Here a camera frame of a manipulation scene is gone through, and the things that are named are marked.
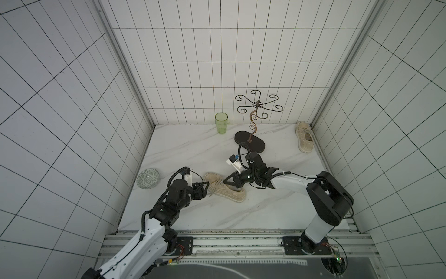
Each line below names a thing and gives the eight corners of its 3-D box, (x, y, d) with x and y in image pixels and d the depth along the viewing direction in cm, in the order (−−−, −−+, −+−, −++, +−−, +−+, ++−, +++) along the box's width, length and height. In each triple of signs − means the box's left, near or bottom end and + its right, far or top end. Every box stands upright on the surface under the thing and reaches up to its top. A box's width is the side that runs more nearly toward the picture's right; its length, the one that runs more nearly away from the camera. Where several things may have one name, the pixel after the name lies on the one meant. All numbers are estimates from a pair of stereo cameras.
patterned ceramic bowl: (137, 189, 93) (133, 185, 89) (143, 172, 99) (140, 168, 95) (157, 189, 92) (154, 185, 89) (161, 172, 99) (159, 168, 95)
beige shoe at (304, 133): (299, 152, 108) (304, 144, 101) (295, 128, 121) (299, 120, 115) (310, 154, 107) (315, 146, 101) (305, 129, 120) (309, 121, 114)
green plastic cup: (219, 137, 116) (218, 122, 106) (215, 128, 122) (214, 113, 111) (229, 134, 118) (230, 119, 107) (225, 125, 124) (225, 110, 113)
